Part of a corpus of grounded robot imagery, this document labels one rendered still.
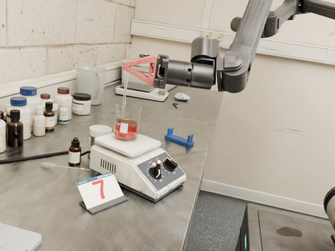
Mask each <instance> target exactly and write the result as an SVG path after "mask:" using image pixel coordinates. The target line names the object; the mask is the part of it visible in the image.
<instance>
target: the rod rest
mask: <svg viewBox="0 0 335 251"><path fill-rule="evenodd" d="M172 133H173V127H171V129H170V128H168V130H167V135H165V138H166V139H169V140H172V141H174V142H177V143H180V144H183V145H185V146H188V147H190V146H192V145H194V142H193V141H192V139H193V134H191V135H188V138H187V139H185V138H182V137H179V136H176V135H174V134H172Z"/></svg>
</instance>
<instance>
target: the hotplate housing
mask: <svg viewBox="0 0 335 251"><path fill-rule="evenodd" d="M164 152H166V151H165V150H163V149H162V148H159V147H157V148H154V149H152V150H150V151H147V152H145V153H142V154H140V155H138V156H135V157H129V156H126V155H124V154H121V153H119V152H117V151H114V150H112V149H109V148H107V147H105V146H102V145H100V144H96V145H93V146H92V147H91V152H90V167H89V168H91V169H93V170H95V171H96V172H97V175H102V174H105V173H109V172H113V174H114V176H115V178H116V180H117V182H118V184H119V185H120V186H122V187H124V188H126V189H128V190H130V191H132V192H134V193H136V194H138V195H140V196H143V197H145V198H147V199H149V200H151V201H153V202H157V201H158V200H160V199H161V198H163V197H164V196H166V195H167V194H169V193H170V192H171V191H173V190H174V189H176V188H177V187H179V186H180V185H182V184H183V183H184V181H185V180H186V175H185V174H184V175H183V176H181V177H180V178H178V179H177V180H175V181H173V182H172V183H170V184H169V185H167V186H165V187H164V188H162V189H161V190H159V191H158V190H157V189H156V188H155V187H154V186H153V185H152V183H151V182H150V181H149V180H148V179H147V178H146V176H145V175H144V174H143V173H142V172H141V171H140V170H139V168H138V167H137V165H138V164H140V163H142V162H144V161H146V160H149V159H151V158H153V157H155V156H157V155H159V154H162V153H164ZM167 154H168V153H167ZM171 159H172V158H171ZM179 168H180V167H179ZM183 172H184V171H183Z"/></svg>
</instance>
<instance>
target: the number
mask: <svg viewBox="0 0 335 251"><path fill-rule="evenodd" d="M79 187H80V189H81V192H82V194H83V196H84V199H85V201H86V203H87V205H88V206H89V205H92V204H94V203H97V202H100V201H102V200H105V199H108V198H110V197H113V196H116V195H118V194H121V191H120V189H119V186H118V184H117V182H116V180H115V178H114V176H113V175H111V176H108V177H104V178H101V179H98V180H95V181H92V182H88V183H85V184H82V185H79Z"/></svg>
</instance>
